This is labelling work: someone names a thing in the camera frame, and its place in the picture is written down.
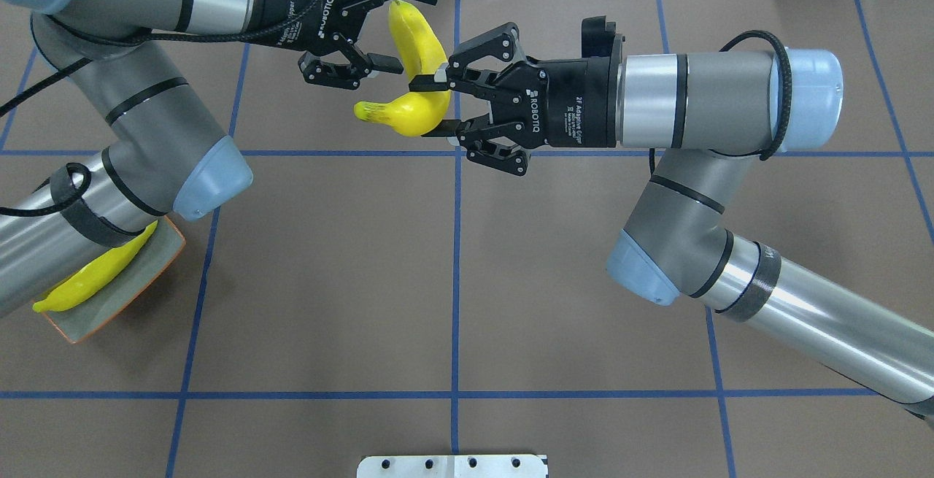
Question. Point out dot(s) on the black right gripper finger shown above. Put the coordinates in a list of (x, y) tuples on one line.
[(447, 128), (436, 81)]

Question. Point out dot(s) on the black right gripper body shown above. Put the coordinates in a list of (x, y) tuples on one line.
[(576, 104)]

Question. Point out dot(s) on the yellow banana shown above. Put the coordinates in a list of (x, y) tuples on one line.
[(414, 113), (92, 278)]

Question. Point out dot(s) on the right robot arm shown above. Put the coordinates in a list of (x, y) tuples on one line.
[(708, 120)]

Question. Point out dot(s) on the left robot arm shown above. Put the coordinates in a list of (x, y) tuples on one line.
[(171, 155)]

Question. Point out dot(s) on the grey square plate orange rim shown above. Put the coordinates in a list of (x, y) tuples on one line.
[(153, 260)]

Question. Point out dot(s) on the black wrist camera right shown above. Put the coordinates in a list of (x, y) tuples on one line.
[(599, 38)]

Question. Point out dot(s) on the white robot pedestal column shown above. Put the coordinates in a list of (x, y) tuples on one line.
[(476, 465)]

